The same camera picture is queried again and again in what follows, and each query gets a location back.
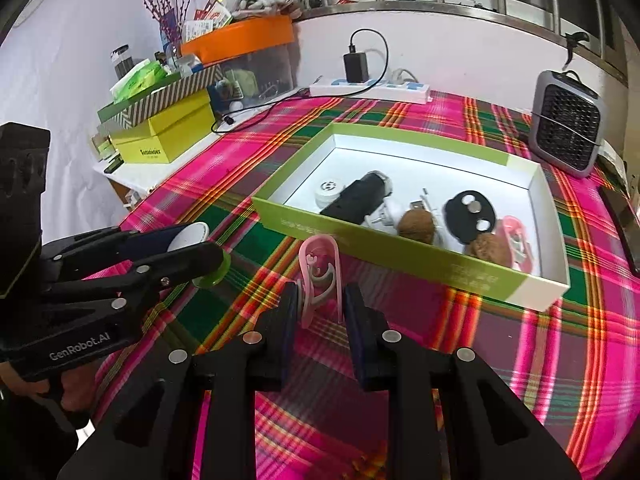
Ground black clip on sill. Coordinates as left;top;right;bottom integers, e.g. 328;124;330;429
562;31;591;68

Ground yellow cardboard box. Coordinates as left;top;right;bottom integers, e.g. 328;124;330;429
107;89;217;165

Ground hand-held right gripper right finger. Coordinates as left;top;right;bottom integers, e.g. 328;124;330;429
344;282;583;480

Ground black charger adapter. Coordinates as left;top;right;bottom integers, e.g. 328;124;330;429
343;51;367;83

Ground black charger cable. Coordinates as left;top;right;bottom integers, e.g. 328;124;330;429
210;29;390;133

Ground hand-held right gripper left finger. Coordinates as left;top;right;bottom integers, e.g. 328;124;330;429
57;282;303;480

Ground green tissue pack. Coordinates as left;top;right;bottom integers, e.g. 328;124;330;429
109;59;168;103

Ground pink plastic clip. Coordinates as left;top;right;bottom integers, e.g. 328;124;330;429
298;234;343;328
495;215;536;273

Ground brown walnut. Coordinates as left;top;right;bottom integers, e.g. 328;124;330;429
465;233;513;266
397;208;436;246

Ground black round disc with holes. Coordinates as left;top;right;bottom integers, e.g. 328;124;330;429
443;190;497;246

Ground grey mini fan heater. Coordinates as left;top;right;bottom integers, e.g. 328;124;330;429
529;70;607;178

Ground red white paper packets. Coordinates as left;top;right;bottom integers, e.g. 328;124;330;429
181;0;233;43

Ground clear bin with orange lid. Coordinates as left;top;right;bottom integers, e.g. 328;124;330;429
180;14;296;103

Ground white USB cable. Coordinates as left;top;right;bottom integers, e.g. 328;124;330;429
410;187;441;216

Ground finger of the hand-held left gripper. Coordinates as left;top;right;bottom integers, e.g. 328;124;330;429
47;242;224;313
42;222;211;275

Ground green spool with white top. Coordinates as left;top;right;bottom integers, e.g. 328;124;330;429
167;221;232;289

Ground black handheld device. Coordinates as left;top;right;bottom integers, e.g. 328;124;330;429
320;171;393;226

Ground white power strip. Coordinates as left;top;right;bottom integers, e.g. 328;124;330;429
309;76;432;105

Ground person's left hand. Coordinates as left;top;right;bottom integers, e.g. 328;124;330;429
0;361;98;409

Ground white round cap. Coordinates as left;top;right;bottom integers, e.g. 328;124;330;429
314;178;346;207

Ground pink green plaid tablecloth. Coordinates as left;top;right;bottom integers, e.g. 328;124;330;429
95;89;640;480

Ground green and white cardboard box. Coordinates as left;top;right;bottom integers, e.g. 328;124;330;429
251;122;571;311

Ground dark lidded jar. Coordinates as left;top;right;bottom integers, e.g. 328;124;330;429
111;46;133;78

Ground zigzag striped box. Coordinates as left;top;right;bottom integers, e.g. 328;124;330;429
96;62;223;133

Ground black smartphone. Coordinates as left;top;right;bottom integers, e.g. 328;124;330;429
598;186;640;276

